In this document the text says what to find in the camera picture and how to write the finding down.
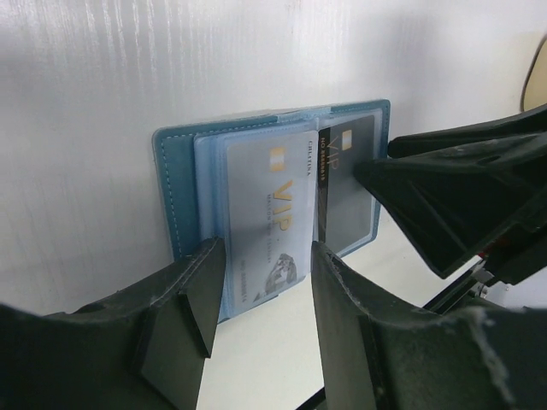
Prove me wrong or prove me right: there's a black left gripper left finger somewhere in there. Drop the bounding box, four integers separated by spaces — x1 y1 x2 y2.
1 237 226 409

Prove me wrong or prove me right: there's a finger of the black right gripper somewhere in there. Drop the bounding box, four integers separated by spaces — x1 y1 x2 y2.
354 133 546 278
387 104 546 158

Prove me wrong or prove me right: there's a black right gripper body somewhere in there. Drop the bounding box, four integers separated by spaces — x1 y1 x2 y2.
424 226 546 314

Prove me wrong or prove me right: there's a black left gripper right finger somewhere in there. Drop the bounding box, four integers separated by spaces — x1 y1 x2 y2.
311 243 546 409

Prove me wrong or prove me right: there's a black VIP credit card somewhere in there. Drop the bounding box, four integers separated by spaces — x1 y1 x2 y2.
316 114 378 255

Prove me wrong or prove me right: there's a white credit card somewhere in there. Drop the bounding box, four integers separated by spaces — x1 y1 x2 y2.
226 131 318 314

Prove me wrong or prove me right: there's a beige oval card tray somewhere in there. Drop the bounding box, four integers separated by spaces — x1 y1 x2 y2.
520 36 547 112

